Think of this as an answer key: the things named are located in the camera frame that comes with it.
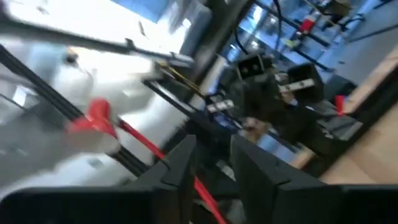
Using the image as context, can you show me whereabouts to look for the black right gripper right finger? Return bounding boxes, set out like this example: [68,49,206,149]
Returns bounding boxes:
[229,134,398,224]

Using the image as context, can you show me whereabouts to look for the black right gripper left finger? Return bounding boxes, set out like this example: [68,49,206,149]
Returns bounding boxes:
[0,134,198,224]

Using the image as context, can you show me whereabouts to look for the red desk lamp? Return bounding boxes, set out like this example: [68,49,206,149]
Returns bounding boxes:
[67,98,229,224]

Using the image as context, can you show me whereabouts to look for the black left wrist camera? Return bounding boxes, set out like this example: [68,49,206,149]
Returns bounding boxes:
[236,55,267,80]

